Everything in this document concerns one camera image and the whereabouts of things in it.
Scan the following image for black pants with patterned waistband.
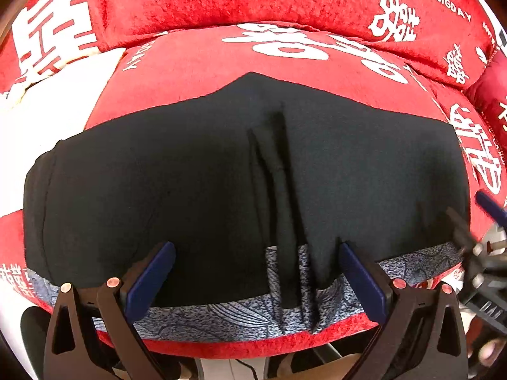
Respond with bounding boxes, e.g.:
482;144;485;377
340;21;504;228
23;73;471;342

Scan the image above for red folded wedding quilt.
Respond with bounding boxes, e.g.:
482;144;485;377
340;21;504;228
1;0;497;92

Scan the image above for right hand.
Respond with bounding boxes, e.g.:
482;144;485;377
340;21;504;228
466;317;506;379

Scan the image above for red white wedding blanket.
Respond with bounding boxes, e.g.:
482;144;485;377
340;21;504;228
1;23;506;358

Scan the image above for dark red embroidered pillow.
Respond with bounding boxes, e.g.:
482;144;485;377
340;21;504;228
465;51;507;155

